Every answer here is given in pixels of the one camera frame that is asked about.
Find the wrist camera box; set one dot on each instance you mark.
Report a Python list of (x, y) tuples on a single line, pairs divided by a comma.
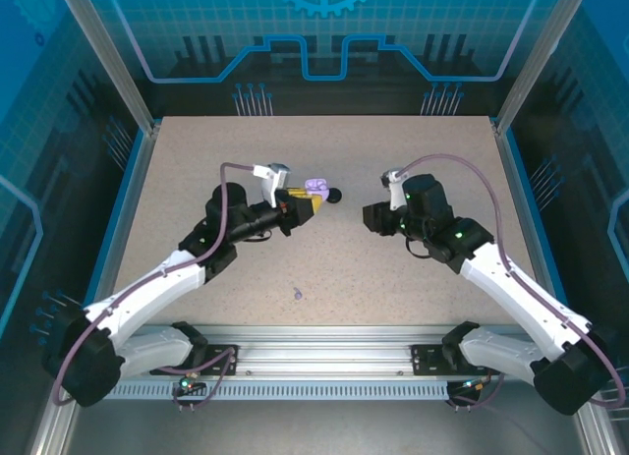
[(393, 180), (272, 180)]

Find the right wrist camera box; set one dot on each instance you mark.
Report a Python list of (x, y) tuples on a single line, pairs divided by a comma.
[(393, 180)]

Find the aluminium mounting rail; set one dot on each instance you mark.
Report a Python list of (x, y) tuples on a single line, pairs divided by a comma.
[(319, 352)]

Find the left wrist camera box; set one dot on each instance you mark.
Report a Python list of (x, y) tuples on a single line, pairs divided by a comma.
[(272, 180)]

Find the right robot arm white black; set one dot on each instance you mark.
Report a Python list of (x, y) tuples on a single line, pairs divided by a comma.
[(531, 293)]

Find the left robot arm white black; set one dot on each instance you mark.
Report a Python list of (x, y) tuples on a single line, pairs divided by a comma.
[(147, 288)]

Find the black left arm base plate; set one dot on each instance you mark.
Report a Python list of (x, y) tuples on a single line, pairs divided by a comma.
[(221, 364)]

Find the black earbud charging case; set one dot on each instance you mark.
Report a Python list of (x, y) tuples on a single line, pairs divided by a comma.
[(336, 195)]

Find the aluminium frame post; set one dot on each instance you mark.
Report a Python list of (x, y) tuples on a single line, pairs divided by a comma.
[(113, 67), (535, 67)]

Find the aluminium table side rail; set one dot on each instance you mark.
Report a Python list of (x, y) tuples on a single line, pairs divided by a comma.
[(123, 219), (516, 180)]

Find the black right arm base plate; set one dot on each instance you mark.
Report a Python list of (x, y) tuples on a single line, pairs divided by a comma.
[(427, 359)]

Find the purple earbud charging case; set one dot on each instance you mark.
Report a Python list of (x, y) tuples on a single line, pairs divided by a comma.
[(315, 186)]

